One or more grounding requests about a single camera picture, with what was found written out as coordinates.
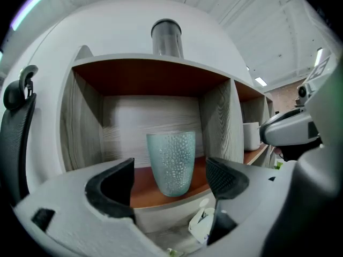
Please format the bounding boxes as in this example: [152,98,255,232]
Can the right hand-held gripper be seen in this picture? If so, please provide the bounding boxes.
[259,55,343,162]

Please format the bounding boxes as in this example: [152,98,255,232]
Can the grey desk with shelf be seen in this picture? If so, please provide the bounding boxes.
[57,44,278,235]

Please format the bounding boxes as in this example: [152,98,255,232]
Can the white cylinder canister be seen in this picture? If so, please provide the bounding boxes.
[242,122,262,152]

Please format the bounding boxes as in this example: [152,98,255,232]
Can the grey wooden desk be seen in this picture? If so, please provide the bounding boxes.
[144,222,207,257]

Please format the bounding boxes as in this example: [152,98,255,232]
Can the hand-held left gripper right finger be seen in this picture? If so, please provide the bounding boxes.
[192,156,295,257]

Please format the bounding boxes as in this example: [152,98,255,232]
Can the white tissue box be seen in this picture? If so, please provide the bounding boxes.
[188,198,217,245]

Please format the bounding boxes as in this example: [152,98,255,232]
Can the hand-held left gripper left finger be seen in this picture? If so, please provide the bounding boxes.
[12,157,173,257]

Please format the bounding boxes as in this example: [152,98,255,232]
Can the green glass cup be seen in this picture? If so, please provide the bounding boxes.
[146,131,197,198]

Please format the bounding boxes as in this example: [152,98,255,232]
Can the black tumbler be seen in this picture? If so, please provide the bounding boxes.
[150,18,185,59]

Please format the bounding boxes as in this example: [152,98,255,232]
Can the black office chair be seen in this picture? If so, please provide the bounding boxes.
[0,64,40,207]

